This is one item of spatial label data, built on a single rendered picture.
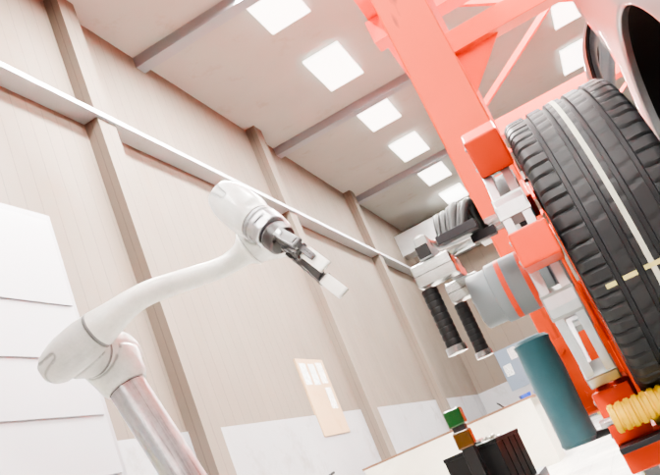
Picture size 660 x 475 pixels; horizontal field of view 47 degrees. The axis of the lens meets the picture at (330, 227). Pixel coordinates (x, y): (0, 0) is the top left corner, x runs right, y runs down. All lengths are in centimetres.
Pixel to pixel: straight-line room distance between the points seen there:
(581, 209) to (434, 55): 116
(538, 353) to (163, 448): 95
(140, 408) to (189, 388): 504
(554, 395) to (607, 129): 64
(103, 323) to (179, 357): 522
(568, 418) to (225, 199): 94
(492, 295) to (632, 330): 35
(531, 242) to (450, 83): 112
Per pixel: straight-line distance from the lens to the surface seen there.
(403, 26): 258
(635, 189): 148
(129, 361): 211
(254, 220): 180
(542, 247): 143
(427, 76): 249
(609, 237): 146
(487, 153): 164
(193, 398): 709
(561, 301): 151
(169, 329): 724
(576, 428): 185
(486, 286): 174
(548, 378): 185
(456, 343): 161
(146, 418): 207
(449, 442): 972
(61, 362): 201
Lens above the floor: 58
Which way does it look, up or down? 18 degrees up
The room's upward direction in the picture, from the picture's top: 23 degrees counter-clockwise
